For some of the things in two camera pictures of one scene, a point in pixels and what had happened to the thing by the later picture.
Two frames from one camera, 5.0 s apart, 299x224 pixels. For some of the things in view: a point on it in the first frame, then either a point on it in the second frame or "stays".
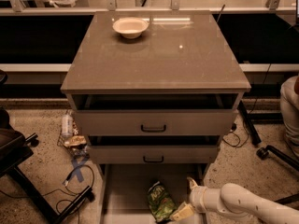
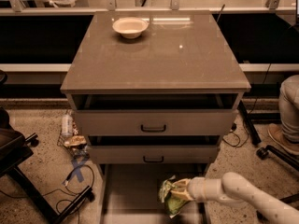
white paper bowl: x=131 y=27 stays
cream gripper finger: x=192 y=183 -> x=181 y=184
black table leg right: x=249 y=122 stays
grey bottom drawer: x=124 y=189 stays
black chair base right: x=263 y=153 stays
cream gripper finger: x=184 y=212 -> x=180 y=192
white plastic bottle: x=66 y=125 stays
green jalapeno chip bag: x=161 y=204 -> x=174 y=203
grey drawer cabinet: x=155 y=91 stays
